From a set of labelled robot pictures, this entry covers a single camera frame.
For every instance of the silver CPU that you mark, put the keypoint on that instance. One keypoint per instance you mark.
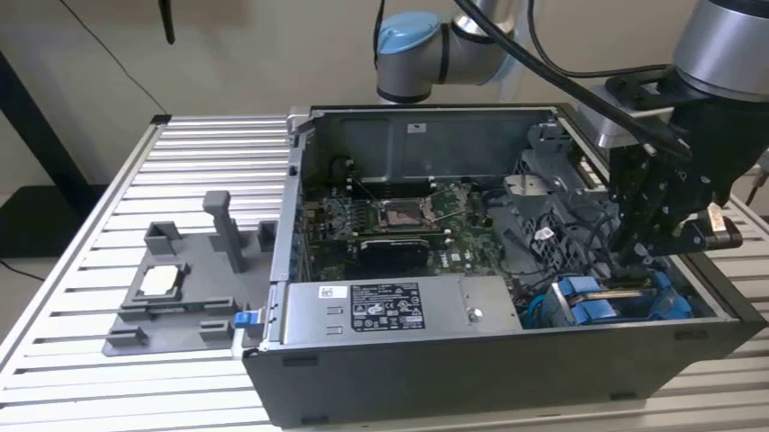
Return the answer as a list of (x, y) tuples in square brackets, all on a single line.
[(159, 280)]

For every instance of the black PC case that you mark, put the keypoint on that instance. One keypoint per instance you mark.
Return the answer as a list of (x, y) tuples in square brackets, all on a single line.
[(450, 382)]

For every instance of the black graphics card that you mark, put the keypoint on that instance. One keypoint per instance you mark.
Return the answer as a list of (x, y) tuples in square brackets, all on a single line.
[(393, 252)]

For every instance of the CPU socket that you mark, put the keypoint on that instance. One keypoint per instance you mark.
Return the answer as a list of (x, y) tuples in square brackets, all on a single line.
[(401, 218)]

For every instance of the black RAM slot bank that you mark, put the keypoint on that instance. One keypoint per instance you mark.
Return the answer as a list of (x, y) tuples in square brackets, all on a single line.
[(397, 186), (385, 234)]

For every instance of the black desk frame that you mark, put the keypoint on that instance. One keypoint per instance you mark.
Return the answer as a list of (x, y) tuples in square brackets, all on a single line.
[(42, 225)]

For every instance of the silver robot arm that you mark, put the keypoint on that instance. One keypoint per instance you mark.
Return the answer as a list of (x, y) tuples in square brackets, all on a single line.
[(421, 67)]

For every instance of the hard disk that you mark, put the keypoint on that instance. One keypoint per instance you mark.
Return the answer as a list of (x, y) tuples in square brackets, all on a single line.
[(592, 312)]

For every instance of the green motherboard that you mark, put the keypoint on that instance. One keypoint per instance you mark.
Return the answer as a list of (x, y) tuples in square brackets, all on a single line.
[(474, 252)]

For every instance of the grey parts rack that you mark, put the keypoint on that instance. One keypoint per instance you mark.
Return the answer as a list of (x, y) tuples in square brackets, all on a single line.
[(198, 252)]

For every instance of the thin metal locking lever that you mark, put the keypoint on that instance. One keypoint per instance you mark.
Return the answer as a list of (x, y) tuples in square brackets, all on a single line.
[(367, 191)]

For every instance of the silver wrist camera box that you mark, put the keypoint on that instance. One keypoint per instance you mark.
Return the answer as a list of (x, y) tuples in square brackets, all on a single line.
[(609, 128)]

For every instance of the grey metal disk bay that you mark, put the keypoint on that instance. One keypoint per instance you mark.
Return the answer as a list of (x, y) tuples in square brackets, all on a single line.
[(558, 198)]

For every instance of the silver power supply unit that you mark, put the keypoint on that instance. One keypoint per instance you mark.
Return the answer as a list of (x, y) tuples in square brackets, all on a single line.
[(433, 310)]

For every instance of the blue case latch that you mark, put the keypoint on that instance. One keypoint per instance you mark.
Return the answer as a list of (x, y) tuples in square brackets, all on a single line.
[(242, 319)]

